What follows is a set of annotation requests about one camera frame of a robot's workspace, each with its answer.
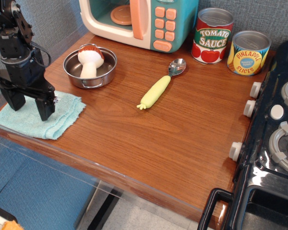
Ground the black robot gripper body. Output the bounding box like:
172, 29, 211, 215
0, 47, 56, 99

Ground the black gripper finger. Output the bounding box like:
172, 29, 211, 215
35, 97, 56, 121
0, 87, 25, 111

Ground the light blue cloth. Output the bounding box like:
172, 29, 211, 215
0, 91, 86, 140

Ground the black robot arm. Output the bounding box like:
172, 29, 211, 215
0, 0, 56, 121

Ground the plush white brown mushroom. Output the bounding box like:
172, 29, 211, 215
78, 45, 104, 79

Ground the stainless steel pan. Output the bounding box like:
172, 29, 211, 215
63, 44, 118, 89

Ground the orange microwave turntable plate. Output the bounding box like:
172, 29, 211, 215
110, 5, 132, 25

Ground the orange object bottom left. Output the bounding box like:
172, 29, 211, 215
1, 220, 24, 230

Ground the teal toy microwave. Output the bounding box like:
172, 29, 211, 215
79, 0, 198, 53

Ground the tomato sauce can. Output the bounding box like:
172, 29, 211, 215
192, 8, 234, 64

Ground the white stove knob lower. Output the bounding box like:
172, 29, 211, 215
229, 142, 242, 162

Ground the white stove knob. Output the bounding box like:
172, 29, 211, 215
229, 142, 242, 162
250, 82, 262, 99
243, 100, 256, 118

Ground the white stove knob middle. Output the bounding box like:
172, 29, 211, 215
243, 100, 256, 118

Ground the pineapple slices can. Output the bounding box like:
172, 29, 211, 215
227, 31, 271, 76

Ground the white stove knob upper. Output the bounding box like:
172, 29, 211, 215
250, 82, 262, 99

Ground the white round stove button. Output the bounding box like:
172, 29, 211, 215
270, 104, 284, 120

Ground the black toy stove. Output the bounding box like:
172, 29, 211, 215
198, 41, 288, 230

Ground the grey stove burner lower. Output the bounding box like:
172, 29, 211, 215
268, 122, 288, 171

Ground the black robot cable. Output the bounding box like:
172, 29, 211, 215
30, 42, 52, 69

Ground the spoon with yellow-green handle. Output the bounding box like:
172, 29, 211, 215
136, 58, 187, 110

